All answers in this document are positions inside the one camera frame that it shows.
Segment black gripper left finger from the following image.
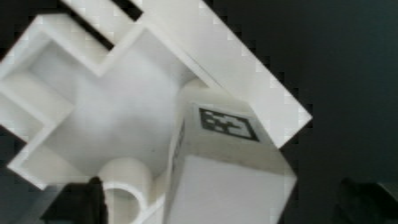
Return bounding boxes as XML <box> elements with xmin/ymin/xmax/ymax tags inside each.
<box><xmin>41</xmin><ymin>177</ymin><xmax>108</xmax><ymax>224</ymax></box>

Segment white fence wall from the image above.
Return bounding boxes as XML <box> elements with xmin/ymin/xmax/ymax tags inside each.
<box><xmin>132</xmin><ymin>0</ymin><xmax>311</xmax><ymax>147</ymax></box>
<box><xmin>61</xmin><ymin>0</ymin><xmax>144</xmax><ymax>44</ymax></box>

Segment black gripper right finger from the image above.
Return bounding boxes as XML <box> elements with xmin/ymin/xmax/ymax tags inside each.
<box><xmin>334</xmin><ymin>178</ymin><xmax>398</xmax><ymax>224</ymax></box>

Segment white fence wall right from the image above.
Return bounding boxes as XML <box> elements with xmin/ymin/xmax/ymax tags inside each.
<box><xmin>132</xmin><ymin>0</ymin><xmax>311</xmax><ymax>147</ymax></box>

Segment white chair seat part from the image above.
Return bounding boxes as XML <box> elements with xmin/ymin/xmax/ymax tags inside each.
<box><xmin>0</xmin><ymin>14</ymin><xmax>197</xmax><ymax>224</ymax></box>

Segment white chair leg with marker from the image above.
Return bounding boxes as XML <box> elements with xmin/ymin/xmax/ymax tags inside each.
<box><xmin>164</xmin><ymin>80</ymin><xmax>297</xmax><ymax>224</ymax></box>

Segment white fence wall front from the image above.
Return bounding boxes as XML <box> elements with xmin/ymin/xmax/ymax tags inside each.
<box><xmin>61</xmin><ymin>0</ymin><xmax>144</xmax><ymax>44</ymax></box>

